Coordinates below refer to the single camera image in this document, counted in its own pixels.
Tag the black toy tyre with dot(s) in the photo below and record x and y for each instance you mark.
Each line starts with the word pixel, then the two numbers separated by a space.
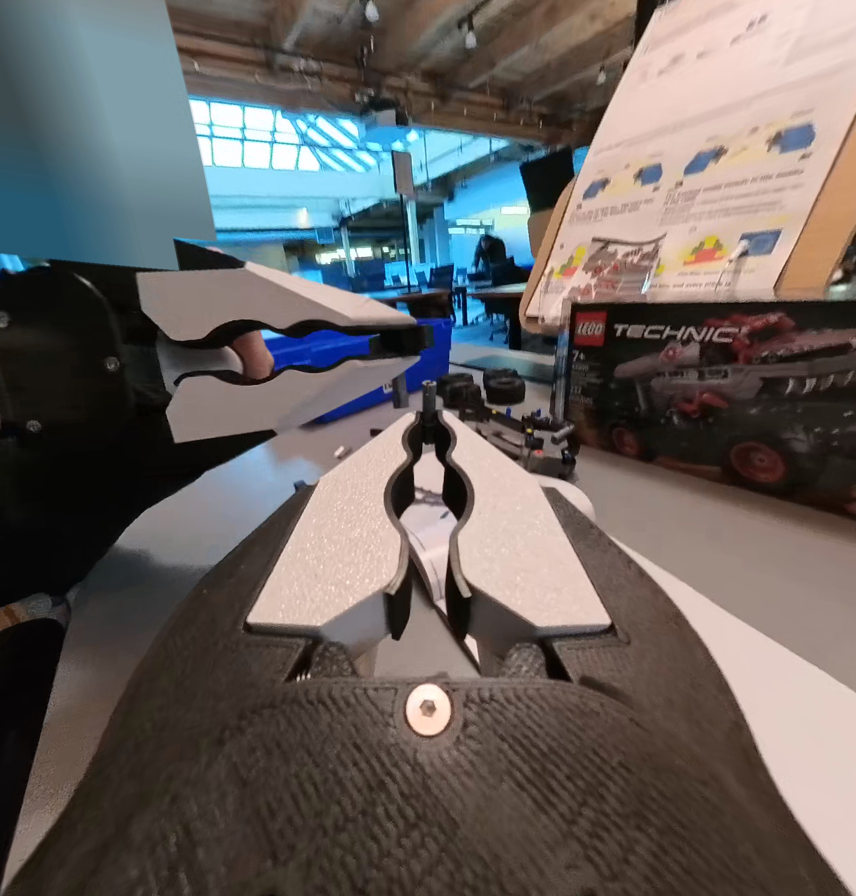
pixel 505 386
pixel 461 390

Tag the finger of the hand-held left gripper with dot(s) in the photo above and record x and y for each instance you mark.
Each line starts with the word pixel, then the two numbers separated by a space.
pixel 274 297
pixel 218 409

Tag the person's left hand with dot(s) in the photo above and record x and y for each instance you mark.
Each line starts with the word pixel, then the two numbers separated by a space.
pixel 254 358

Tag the black toy brick beam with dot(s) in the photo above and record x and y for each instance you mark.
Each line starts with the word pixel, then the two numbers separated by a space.
pixel 407 341

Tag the grey desk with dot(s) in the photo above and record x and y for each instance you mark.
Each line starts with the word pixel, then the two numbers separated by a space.
pixel 680 546

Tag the black monitor screen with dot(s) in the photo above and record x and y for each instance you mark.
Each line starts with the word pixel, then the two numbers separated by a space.
pixel 547 178

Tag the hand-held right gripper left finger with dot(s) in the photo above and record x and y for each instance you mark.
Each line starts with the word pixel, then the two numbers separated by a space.
pixel 330 553

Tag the clear plastic bag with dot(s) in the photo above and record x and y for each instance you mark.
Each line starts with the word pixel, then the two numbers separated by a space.
pixel 624 266

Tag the cardboard instruction board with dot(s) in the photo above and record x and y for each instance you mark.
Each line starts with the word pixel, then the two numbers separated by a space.
pixel 736 126

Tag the person's black clothing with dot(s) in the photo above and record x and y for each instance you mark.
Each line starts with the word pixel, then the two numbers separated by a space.
pixel 15 735

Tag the dark wooden table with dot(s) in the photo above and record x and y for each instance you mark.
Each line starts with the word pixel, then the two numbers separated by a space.
pixel 491 290

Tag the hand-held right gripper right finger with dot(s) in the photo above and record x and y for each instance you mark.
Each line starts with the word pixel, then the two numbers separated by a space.
pixel 533 553

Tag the toy set box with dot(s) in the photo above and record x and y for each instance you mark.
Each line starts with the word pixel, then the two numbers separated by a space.
pixel 680 392

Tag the person's left forearm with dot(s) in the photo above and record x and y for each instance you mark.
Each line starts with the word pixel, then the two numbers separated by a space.
pixel 85 518

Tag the dark grey toy pin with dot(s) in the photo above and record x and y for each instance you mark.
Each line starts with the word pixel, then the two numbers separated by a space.
pixel 429 402

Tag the grey toy vehicle chassis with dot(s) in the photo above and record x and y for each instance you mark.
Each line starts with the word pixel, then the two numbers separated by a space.
pixel 533 441

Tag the blue storage bin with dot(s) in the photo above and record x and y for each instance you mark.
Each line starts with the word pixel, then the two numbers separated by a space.
pixel 414 378

